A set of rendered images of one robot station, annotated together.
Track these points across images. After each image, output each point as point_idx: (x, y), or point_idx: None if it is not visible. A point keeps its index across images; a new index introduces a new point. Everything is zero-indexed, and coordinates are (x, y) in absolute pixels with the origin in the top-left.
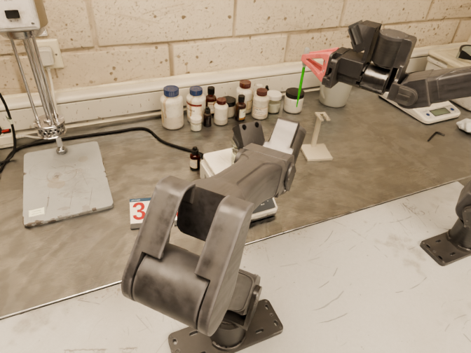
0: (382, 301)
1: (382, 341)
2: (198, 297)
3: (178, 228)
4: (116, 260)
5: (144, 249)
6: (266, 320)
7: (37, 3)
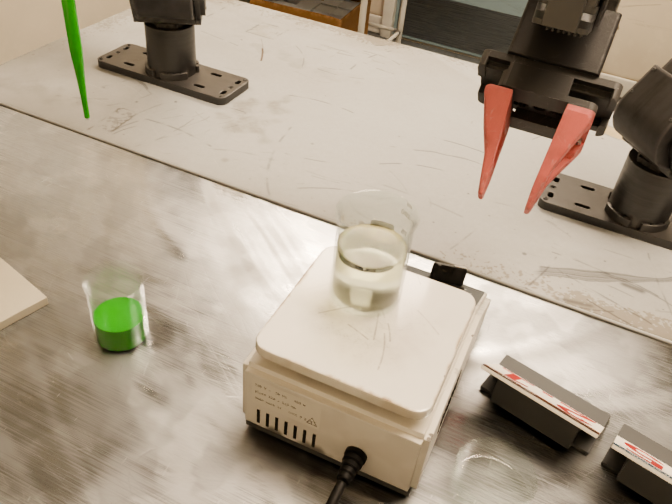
0: (383, 119)
1: (442, 111)
2: None
3: (603, 404)
4: None
5: None
6: (566, 187)
7: None
